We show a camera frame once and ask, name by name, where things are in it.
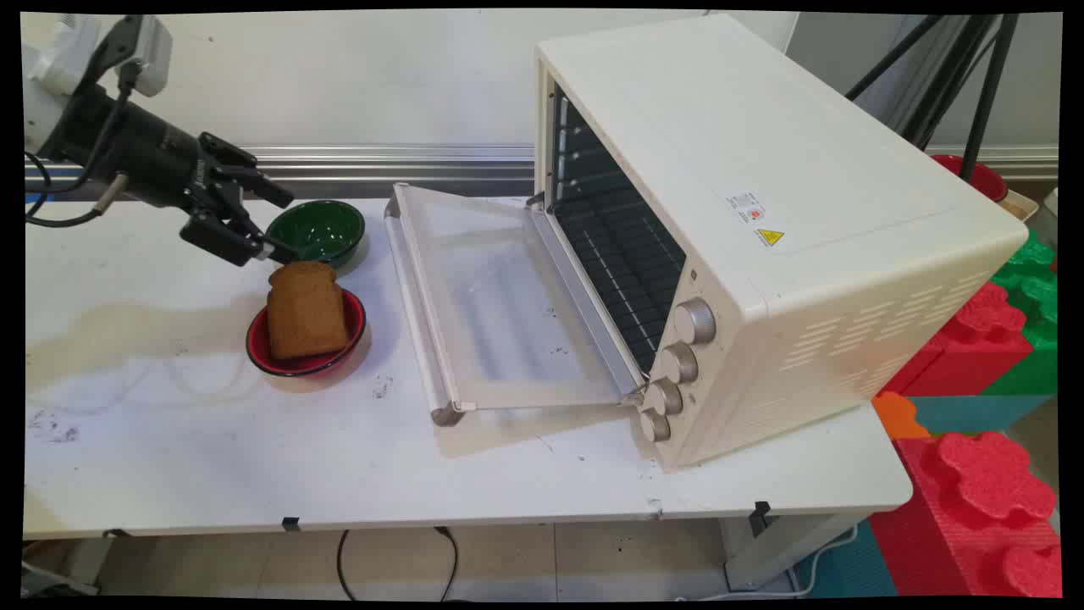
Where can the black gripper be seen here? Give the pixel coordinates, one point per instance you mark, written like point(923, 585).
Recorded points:
point(144, 157)

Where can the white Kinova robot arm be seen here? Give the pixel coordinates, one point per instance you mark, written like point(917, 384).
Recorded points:
point(47, 80)

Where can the green ceramic bowl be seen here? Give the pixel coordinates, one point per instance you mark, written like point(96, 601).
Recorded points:
point(317, 230)

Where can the brown bread slice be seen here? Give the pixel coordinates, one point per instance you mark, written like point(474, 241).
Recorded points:
point(306, 309)

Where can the red ceramic bowl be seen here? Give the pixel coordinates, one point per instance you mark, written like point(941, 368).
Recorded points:
point(356, 318)

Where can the glass oven door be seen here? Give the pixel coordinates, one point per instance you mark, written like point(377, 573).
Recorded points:
point(500, 305)

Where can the silver oven knob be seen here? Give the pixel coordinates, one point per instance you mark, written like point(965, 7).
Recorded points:
point(696, 321)
point(665, 396)
point(655, 426)
point(679, 363)

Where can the cream toaster oven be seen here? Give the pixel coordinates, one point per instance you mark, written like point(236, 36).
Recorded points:
point(762, 220)

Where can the white table leg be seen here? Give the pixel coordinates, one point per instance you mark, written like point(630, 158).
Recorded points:
point(783, 546)

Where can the orange foam block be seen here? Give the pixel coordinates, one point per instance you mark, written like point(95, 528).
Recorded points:
point(899, 415)

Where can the teal foam mat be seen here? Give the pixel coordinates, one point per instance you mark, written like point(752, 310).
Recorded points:
point(974, 413)

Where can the green foam block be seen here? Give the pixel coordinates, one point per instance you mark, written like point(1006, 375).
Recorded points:
point(1035, 305)

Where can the aluminium wall rail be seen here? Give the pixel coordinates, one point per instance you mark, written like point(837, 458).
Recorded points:
point(398, 161)

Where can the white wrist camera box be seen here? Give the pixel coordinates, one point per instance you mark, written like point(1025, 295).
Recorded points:
point(146, 52)

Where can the black camera tripod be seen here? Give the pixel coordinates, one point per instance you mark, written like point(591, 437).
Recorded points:
point(957, 76)

